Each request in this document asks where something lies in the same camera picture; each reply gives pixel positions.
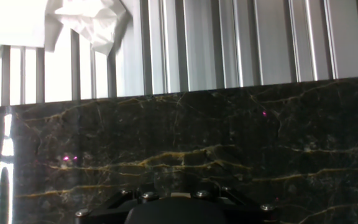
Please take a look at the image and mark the flat white tissue sheet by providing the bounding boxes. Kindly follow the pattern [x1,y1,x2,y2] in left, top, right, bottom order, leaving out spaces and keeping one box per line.
[0,0,64,75]

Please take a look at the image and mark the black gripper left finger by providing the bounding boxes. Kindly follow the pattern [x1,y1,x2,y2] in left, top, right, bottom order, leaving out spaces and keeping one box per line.
[106,185,160,209]

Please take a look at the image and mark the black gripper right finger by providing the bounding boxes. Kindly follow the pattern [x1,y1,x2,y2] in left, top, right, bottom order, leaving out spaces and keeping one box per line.
[193,185,261,209]

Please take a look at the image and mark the black marble pattern mat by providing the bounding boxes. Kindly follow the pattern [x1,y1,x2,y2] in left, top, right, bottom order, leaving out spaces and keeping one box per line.
[0,76,358,224]

